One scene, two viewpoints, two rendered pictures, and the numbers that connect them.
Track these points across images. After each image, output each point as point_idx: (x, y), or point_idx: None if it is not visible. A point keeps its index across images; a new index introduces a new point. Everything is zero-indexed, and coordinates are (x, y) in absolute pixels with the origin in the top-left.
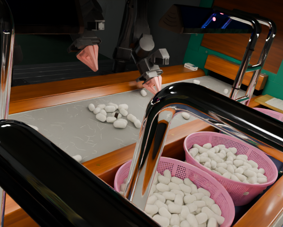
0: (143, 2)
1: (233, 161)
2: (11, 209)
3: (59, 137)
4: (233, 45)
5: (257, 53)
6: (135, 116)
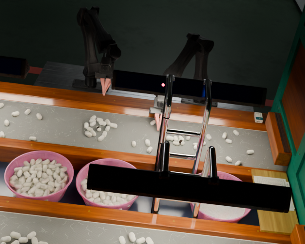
0: (186, 51)
1: None
2: None
3: (47, 126)
4: (291, 111)
5: (296, 128)
6: (113, 134)
